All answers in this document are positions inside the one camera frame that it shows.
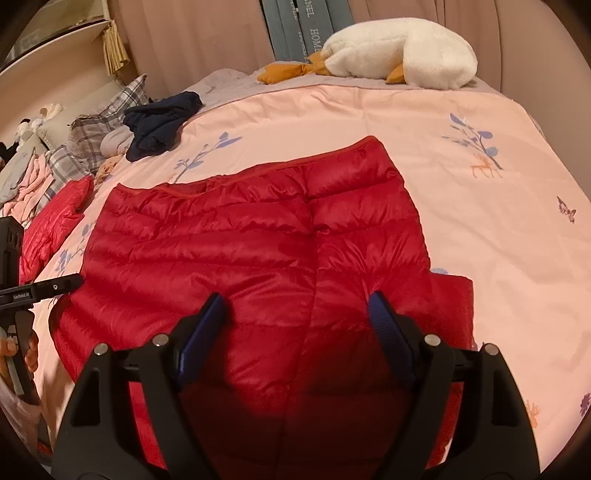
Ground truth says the person's left hand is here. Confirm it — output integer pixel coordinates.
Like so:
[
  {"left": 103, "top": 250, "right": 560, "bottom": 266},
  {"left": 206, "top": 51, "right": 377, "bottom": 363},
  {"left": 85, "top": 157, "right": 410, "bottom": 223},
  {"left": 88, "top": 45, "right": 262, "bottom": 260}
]
[{"left": 0, "top": 329, "right": 41, "bottom": 393}]

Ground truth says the pale mauve cloth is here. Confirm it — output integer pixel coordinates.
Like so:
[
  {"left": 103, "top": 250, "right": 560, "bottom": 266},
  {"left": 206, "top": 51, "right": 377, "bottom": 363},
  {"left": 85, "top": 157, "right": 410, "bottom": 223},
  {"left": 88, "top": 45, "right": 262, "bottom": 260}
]
[{"left": 100, "top": 127, "right": 134, "bottom": 157}]

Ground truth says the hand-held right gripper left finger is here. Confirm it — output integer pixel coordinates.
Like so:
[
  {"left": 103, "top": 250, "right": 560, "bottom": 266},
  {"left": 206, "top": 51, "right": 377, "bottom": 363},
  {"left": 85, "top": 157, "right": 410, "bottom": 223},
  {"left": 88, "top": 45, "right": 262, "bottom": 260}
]
[{"left": 51, "top": 292, "right": 227, "bottom": 480}]

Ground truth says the pink printed bed cover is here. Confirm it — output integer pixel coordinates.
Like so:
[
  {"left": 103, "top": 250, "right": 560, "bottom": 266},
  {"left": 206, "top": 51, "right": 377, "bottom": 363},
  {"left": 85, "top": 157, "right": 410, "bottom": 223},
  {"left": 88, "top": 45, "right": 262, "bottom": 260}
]
[{"left": 9, "top": 83, "right": 591, "bottom": 480}]

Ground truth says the pink upholstered headboard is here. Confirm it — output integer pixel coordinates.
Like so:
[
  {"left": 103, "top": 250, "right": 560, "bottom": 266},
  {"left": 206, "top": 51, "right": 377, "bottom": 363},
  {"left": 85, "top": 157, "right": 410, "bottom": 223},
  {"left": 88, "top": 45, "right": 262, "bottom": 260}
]
[{"left": 113, "top": 0, "right": 591, "bottom": 139}]

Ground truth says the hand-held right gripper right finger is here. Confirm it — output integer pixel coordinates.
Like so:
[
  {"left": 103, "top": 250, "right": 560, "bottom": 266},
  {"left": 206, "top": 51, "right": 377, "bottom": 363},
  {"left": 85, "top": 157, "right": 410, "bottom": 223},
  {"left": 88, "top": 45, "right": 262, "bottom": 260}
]
[{"left": 367, "top": 291, "right": 541, "bottom": 480}]

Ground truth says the grey plaid pillow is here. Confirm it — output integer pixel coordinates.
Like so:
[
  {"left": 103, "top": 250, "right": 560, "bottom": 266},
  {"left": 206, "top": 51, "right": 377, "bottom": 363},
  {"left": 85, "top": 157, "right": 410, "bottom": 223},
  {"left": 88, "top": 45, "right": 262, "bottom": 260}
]
[{"left": 68, "top": 74, "right": 151, "bottom": 160}]

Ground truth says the white goose plush toy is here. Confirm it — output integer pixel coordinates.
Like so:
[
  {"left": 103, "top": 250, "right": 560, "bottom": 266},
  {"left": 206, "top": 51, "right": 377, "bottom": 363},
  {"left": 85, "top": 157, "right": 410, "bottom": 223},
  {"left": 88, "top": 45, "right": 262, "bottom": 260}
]
[{"left": 257, "top": 17, "right": 478, "bottom": 90}]

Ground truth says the light grey garment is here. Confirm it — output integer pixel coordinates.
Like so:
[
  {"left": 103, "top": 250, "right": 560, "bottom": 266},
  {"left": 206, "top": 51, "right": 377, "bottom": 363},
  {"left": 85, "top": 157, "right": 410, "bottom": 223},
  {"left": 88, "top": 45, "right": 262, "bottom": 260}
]
[{"left": 0, "top": 147, "right": 37, "bottom": 206}]

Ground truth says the yellow tassel fringe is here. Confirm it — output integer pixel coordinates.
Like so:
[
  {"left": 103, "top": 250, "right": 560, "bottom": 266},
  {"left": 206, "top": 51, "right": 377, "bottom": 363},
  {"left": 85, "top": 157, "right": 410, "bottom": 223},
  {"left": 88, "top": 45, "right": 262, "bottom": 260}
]
[{"left": 102, "top": 21, "right": 131, "bottom": 75}]

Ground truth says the tan orange cloth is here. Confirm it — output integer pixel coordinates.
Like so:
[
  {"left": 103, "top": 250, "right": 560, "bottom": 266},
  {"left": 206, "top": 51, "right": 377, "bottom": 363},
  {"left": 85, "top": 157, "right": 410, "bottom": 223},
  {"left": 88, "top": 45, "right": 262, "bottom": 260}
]
[{"left": 93, "top": 154, "right": 124, "bottom": 186}]

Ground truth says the navy blue garment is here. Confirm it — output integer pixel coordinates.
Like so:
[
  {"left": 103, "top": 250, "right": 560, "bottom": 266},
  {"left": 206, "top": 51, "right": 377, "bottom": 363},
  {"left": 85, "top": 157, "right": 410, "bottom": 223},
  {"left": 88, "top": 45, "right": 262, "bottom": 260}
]
[{"left": 122, "top": 91, "right": 204, "bottom": 162}]

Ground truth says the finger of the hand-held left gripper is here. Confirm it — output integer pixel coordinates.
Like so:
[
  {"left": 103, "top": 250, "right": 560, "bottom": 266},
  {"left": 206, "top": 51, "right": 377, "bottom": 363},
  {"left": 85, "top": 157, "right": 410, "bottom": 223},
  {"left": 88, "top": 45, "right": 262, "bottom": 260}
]
[{"left": 30, "top": 274, "right": 85, "bottom": 300}]

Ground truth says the pink garment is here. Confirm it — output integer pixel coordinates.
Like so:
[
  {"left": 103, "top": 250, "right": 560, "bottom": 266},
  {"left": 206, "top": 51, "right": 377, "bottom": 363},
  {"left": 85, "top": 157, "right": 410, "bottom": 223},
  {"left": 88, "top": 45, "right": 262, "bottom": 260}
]
[{"left": 9, "top": 154, "right": 56, "bottom": 227}]

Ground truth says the grey plaid cloth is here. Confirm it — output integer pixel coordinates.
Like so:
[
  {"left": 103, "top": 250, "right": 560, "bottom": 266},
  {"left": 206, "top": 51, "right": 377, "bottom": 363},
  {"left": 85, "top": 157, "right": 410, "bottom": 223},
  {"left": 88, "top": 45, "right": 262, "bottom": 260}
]
[{"left": 28, "top": 145, "right": 93, "bottom": 217}]

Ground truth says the white shelf unit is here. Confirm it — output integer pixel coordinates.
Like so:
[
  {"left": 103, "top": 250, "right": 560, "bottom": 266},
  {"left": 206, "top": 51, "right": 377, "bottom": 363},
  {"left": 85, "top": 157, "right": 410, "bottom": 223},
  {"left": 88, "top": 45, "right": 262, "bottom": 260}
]
[{"left": 0, "top": 0, "right": 115, "bottom": 90}]

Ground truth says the grey blue book row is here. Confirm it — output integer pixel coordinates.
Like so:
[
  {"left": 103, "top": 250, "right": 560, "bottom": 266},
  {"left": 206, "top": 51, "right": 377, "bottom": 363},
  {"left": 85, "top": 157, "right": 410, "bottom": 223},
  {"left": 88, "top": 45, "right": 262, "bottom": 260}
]
[{"left": 261, "top": 0, "right": 356, "bottom": 63}]

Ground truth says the red down jacket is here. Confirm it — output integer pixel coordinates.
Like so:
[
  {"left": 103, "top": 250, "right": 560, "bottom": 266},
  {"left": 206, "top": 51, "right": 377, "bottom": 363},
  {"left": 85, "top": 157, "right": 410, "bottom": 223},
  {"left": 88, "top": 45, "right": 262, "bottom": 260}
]
[{"left": 18, "top": 135, "right": 476, "bottom": 480}]

